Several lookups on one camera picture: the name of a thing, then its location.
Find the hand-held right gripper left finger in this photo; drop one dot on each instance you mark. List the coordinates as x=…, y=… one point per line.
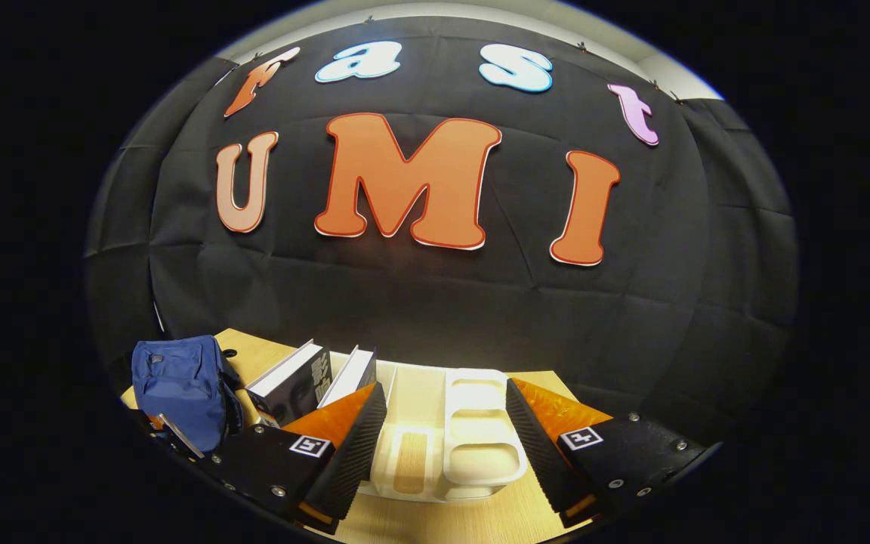
x=350, y=462

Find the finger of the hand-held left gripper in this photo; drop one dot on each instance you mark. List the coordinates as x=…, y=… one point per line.
x=180, y=436

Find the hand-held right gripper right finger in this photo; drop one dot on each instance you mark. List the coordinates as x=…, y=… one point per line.
x=539, y=453

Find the blue schoolbag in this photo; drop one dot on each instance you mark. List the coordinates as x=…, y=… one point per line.
x=182, y=385

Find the white plastic bookshelf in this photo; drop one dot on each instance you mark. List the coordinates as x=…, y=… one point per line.
x=473, y=438

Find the grey cover book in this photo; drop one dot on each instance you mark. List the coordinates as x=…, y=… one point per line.
x=352, y=376

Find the black cover book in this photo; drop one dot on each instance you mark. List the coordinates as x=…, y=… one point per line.
x=295, y=385

